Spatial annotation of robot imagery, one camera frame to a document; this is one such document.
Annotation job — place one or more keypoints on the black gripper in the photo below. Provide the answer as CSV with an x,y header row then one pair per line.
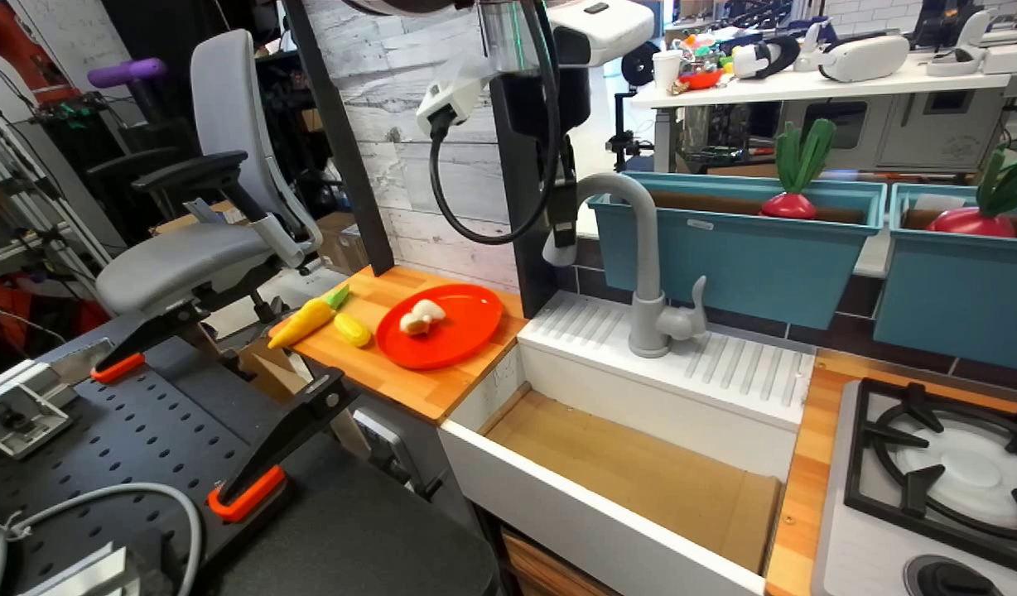
x,y
544,104

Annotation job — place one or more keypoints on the grey tap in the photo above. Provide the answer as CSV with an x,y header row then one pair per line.
x,y
654,323

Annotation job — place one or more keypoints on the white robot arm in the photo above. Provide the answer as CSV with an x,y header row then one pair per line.
x,y
510,28

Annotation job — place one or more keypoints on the red plate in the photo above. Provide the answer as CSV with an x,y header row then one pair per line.
x,y
471,318

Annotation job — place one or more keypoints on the left toy radish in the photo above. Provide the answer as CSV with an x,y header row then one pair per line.
x,y
800,157

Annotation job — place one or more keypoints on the toy radish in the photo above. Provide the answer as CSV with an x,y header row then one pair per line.
x,y
992,208
800,157

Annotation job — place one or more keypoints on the left teal planter box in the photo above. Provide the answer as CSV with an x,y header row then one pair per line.
x,y
760,267

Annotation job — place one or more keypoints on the teal planter box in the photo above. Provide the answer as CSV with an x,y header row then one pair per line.
x,y
945,292
760,267

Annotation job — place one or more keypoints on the wooden counter board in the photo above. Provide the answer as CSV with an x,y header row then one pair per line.
x,y
421,373

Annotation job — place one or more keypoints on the yellow toy carrot green top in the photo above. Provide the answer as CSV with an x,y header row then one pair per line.
x,y
310,318

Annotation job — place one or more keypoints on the white sink basin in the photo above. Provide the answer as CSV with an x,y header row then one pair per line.
x,y
654,474

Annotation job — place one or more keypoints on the grey office chair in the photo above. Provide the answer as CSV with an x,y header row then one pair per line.
x,y
245,221

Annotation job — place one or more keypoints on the white background table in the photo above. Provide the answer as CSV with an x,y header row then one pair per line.
x,y
911,122

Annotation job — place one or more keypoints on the right teal planter box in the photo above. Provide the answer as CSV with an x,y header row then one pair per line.
x,y
945,292

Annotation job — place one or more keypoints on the right toy radish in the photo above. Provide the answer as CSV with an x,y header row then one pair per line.
x,y
992,208

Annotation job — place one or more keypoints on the far black orange clamp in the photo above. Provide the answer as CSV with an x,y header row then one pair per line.
x,y
131,353

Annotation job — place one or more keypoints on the gas stove top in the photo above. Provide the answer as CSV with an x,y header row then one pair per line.
x,y
922,497

